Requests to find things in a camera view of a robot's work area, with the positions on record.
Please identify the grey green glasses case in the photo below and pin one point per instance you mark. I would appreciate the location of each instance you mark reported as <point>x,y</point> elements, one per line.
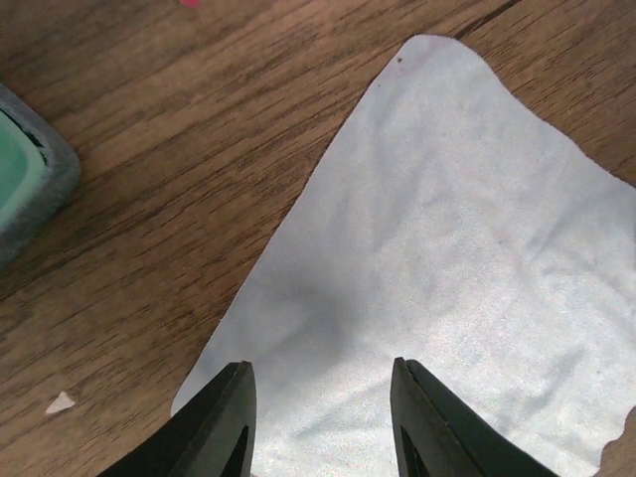
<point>39,171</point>

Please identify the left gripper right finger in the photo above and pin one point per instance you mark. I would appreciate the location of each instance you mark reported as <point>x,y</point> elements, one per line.
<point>438,434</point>

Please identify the light blue cleaning cloth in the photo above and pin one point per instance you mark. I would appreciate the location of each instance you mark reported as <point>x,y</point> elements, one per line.
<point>448,224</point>

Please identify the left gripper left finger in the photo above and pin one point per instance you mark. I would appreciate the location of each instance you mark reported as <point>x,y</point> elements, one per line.
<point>211,435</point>

